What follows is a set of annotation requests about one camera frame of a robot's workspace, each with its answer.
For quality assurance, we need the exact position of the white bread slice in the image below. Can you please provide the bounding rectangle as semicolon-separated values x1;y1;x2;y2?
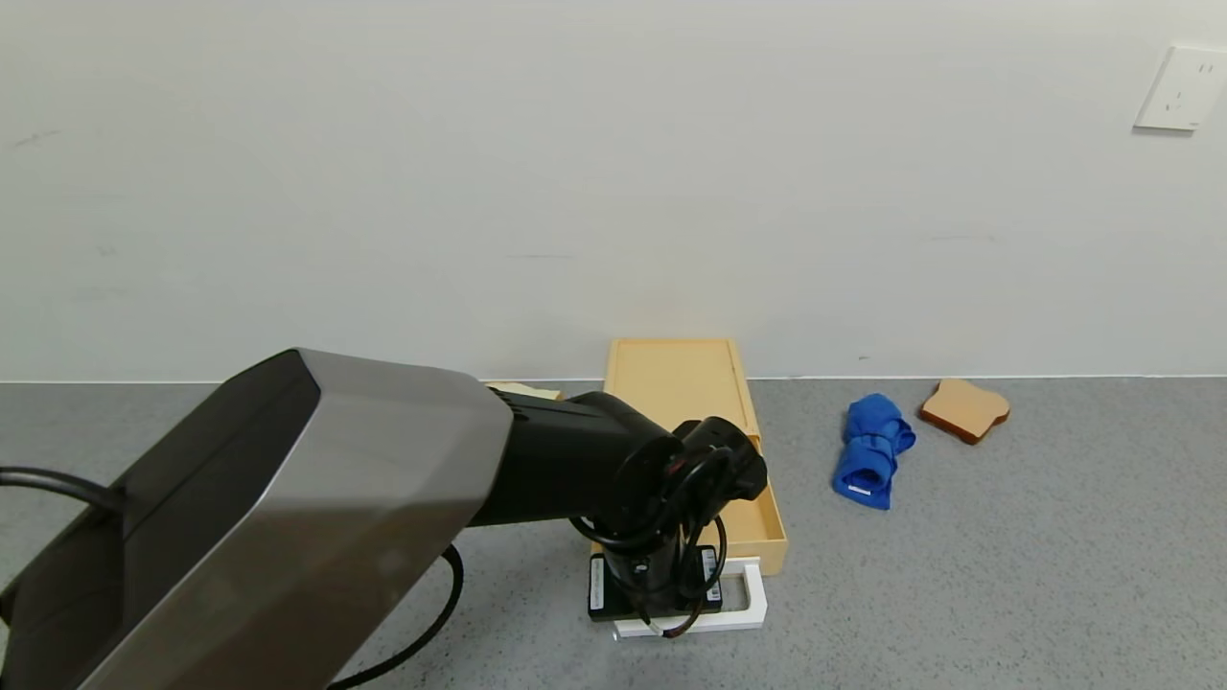
484;381;565;403

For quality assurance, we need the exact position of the brown toast slice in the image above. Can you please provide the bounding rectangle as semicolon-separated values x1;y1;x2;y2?
919;378;1011;446

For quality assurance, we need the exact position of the white wall socket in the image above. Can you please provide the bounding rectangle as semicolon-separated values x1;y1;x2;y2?
1134;45;1227;133

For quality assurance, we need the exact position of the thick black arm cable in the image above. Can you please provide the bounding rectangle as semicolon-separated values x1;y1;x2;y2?
0;467;467;690

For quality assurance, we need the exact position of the blue rolled cloth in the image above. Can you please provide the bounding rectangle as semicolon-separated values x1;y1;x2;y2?
831;393;917;511

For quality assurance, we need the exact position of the yellow drawer with white handle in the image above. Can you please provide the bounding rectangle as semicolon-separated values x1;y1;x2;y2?
590;436;790;641

